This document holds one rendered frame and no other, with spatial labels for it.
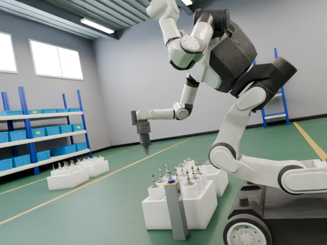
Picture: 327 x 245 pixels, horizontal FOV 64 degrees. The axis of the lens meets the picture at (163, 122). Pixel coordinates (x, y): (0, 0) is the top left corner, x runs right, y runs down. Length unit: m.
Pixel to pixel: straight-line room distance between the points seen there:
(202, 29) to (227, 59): 0.24
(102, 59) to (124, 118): 2.30
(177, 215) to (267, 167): 0.54
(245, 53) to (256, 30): 6.71
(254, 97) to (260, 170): 0.37
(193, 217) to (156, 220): 0.25
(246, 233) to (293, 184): 0.31
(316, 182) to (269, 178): 0.20
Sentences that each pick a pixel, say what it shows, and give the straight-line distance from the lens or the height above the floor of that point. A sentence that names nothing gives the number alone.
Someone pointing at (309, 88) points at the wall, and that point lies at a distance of 7.88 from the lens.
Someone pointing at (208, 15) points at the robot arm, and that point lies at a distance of 1.25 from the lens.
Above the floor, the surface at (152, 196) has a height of 0.20.
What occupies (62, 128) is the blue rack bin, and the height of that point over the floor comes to 0.92.
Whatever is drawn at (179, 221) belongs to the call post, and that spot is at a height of 0.10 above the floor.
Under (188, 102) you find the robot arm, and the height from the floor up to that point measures 0.75.
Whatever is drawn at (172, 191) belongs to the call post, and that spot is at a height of 0.27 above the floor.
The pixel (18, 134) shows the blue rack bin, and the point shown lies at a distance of 6.22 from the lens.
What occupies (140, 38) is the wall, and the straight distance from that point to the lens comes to 9.11.
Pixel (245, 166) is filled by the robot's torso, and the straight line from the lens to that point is 1.36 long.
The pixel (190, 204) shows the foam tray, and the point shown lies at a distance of 1.61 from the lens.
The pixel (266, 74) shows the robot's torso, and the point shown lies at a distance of 1.34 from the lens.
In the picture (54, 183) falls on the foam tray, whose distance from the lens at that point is 3.90.
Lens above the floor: 0.67
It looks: level
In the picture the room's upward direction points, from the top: 10 degrees counter-clockwise
